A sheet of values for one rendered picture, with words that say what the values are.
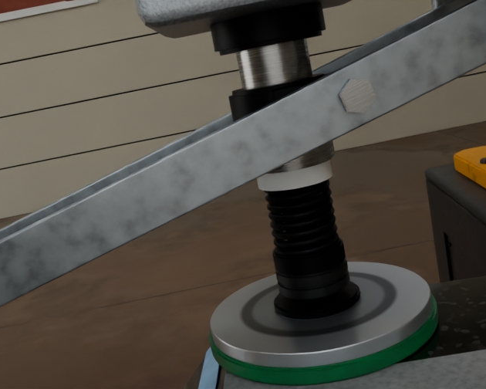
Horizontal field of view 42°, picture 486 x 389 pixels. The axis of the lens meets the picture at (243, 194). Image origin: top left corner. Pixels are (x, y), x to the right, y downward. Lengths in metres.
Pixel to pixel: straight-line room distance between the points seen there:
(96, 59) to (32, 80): 0.66
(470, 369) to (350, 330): 0.10
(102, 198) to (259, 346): 0.18
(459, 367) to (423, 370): 0.03
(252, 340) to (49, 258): 0.19
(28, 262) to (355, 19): 6.16
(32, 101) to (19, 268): 6.14
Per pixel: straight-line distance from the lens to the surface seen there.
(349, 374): 0.54
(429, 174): 1.60
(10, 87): 6.74
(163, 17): 0.48
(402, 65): 0.54
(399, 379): 0.54
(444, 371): 0.54
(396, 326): 0.56
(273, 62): 0.55
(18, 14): 6.68
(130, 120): 6.51
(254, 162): 0.53
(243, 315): 0.63
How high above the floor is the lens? 1.09
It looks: 12 degrees down
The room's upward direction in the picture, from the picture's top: 11 degrees counter-clockwise
